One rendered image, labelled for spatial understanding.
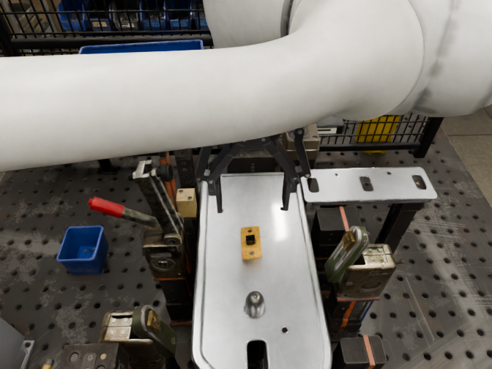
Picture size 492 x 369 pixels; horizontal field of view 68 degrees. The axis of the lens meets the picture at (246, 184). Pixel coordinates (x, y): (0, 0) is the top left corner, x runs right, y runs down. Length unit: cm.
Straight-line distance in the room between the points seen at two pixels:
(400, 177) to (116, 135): 77
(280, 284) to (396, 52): 50
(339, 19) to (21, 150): 19
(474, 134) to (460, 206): 166
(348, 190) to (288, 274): 25
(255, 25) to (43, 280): 95
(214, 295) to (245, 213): 19
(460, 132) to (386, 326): 209
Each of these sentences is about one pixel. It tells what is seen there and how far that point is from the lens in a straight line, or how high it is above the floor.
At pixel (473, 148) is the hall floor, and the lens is 283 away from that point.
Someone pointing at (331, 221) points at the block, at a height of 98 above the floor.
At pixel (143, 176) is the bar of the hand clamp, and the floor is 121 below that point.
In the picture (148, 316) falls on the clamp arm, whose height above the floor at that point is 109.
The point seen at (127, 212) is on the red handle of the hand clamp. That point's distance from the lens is 64.
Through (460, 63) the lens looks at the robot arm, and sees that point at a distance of 28.
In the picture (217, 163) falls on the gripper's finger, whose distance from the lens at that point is 53.
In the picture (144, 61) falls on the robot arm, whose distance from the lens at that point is 20.
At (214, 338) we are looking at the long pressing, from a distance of 64.
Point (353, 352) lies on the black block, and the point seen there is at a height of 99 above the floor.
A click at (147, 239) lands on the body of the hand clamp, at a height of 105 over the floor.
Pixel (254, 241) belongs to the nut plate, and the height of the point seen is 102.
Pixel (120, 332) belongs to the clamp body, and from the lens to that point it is 59.
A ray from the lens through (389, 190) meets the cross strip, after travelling 86.
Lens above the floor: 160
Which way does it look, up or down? 47 degrees down
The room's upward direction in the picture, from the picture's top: straight up
